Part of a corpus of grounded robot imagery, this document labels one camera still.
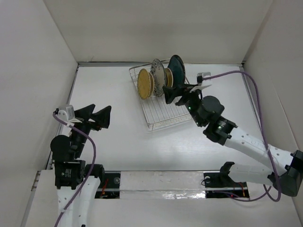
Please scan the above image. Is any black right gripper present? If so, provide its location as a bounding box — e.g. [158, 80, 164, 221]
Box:
[163, 82, 204, 127]

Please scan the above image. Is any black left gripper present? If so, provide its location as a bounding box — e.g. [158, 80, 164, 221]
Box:
[69, 103, 110, 156]

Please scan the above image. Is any gold brown patterned plate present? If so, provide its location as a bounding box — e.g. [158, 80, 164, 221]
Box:
[164, 68, 173, 87]

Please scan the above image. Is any blue white floral plate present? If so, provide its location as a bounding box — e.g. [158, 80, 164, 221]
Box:
[151, 59, 166, 97]

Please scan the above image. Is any dark teal square plate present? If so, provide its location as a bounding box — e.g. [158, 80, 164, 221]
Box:
[168, 55, 186, 87]

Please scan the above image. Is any yellow woven round plate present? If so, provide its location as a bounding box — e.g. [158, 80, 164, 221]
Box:
[137, 69, 152, 99]

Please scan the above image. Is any cream plate with red marks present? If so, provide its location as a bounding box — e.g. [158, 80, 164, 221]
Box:
[149, 72, 154, 97]

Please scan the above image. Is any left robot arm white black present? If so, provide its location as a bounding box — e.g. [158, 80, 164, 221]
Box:
[50, 104, 112, 227]

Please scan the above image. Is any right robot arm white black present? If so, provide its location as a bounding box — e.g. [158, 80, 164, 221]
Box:
[163, 85, 303, 197]

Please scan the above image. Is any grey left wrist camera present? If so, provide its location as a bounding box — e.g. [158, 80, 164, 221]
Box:
[57, 105, 75, 122]

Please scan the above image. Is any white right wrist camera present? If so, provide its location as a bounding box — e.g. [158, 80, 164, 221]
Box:
[189, 72, 212, 93]

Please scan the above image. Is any silver wire dish rack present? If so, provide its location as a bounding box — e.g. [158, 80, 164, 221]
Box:
[129, 62, 191, 131]

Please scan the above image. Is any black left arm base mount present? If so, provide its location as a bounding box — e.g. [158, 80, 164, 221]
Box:
[95, 171, 121, 199]

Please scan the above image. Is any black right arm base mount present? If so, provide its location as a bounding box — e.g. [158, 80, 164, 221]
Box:
[201, 162, 250, 199]

